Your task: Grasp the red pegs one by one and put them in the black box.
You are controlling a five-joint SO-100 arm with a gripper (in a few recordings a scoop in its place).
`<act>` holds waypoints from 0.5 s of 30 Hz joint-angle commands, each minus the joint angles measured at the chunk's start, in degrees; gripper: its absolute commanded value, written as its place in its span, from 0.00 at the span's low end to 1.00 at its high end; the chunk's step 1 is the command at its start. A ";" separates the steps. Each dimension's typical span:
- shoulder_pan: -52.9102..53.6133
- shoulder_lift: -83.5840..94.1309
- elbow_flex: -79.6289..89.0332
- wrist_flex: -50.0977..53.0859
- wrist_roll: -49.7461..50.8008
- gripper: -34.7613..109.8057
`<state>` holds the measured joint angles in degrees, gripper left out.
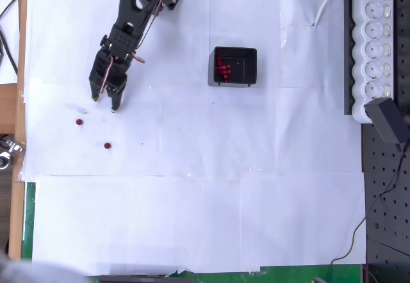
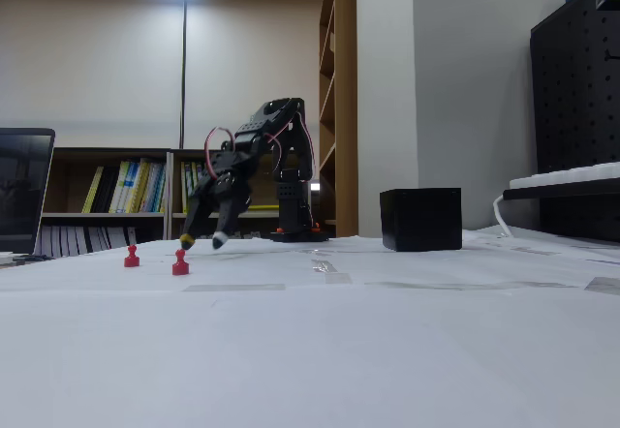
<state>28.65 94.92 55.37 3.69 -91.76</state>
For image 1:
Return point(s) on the blurred gray object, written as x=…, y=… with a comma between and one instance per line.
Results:
x=25, y=271

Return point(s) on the black power adapter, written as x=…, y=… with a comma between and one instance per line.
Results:
x=384, y=119

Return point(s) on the green cutting mat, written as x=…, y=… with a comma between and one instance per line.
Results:
x=29, y=219

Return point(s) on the black open box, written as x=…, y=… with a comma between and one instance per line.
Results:
x=248, y=55

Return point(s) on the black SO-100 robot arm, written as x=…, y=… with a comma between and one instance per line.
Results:
x=123, y=39

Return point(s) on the white paper table cover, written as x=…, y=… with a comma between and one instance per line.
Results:
x=192, y=215

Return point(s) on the black pegboard panel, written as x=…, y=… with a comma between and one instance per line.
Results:
x=387, y=199

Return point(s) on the silver metal clamp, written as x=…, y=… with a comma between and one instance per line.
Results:
x=4, y=161

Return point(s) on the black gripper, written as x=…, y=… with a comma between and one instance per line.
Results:
x=113, y=82

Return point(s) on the white power strip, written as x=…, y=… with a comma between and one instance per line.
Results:
x=373, y=49

